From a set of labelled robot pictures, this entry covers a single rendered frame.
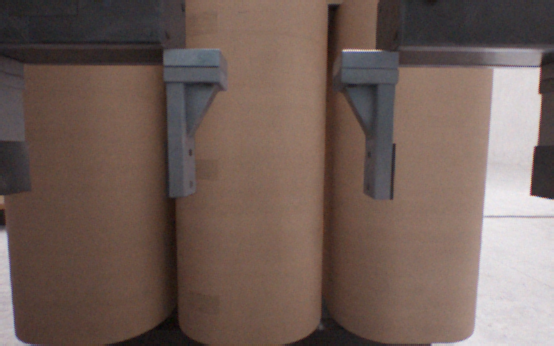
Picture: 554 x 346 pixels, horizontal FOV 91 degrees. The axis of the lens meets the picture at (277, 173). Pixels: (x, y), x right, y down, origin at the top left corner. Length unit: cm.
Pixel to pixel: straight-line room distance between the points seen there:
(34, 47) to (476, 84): 79
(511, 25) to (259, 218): 56
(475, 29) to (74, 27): 26
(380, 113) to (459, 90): 59
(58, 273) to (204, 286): 35
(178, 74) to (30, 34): 10
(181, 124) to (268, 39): 51
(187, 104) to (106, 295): 68
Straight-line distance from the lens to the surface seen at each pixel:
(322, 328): 94
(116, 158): 76
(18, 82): 30
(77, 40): 23
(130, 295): 85
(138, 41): 21
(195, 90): 21
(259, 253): 69
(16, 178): 29
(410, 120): 72
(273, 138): 64
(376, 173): 21
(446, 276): 83
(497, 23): 24
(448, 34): 22
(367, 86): 21
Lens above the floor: 69
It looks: 5 degrees down
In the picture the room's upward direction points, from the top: 1 degrees clockwise
